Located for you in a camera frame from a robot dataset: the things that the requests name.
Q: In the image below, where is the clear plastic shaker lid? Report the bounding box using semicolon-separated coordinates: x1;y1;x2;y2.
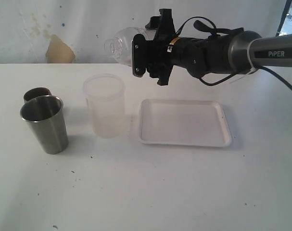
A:
103;27;137;64

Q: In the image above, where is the white plastic tray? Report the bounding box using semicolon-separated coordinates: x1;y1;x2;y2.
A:
138;99;232;148

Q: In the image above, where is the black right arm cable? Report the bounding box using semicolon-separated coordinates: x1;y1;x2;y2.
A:
176;16;292;99

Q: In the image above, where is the brown wooden cup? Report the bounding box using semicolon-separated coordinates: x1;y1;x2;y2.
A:
23;87;51;103

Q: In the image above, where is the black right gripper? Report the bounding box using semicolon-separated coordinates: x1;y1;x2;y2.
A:
145;9;176;86

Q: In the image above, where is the clear plastic shaker body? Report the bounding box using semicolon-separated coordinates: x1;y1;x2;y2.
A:
125;27;156;66

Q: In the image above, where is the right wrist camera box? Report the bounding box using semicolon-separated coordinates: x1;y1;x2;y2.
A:
131;34;148;77

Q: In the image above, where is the translucent plastic deli container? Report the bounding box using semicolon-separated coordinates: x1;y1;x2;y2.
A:
82;74;126;139

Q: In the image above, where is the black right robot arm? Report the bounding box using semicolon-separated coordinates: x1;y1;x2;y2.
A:
145;9;292;86

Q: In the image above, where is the stainless steel cup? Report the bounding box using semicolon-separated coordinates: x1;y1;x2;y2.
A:
20;95;69;154

